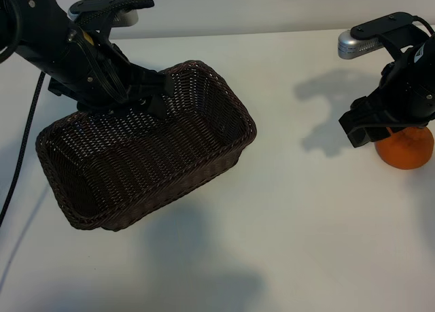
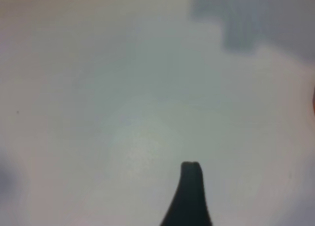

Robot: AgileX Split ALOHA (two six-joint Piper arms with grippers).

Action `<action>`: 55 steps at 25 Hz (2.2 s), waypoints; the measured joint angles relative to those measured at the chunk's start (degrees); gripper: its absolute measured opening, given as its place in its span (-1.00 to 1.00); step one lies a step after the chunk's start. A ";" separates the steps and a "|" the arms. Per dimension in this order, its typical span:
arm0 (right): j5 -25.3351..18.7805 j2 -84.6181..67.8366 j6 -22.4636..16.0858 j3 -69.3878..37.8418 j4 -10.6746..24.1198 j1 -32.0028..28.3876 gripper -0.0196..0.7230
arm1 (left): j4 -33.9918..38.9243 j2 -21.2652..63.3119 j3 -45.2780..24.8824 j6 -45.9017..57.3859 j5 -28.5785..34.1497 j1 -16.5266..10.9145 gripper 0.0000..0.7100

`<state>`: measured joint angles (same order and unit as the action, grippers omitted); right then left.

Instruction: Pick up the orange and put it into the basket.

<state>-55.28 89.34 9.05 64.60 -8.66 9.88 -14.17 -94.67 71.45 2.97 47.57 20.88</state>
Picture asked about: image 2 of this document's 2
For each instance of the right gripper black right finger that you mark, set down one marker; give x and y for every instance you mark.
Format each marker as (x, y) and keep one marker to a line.
(202, 206)

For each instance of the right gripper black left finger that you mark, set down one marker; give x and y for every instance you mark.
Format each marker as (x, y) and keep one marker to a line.
(183, 201)

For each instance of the orange fruit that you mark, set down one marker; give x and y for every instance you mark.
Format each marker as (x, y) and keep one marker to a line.
(314, 103)

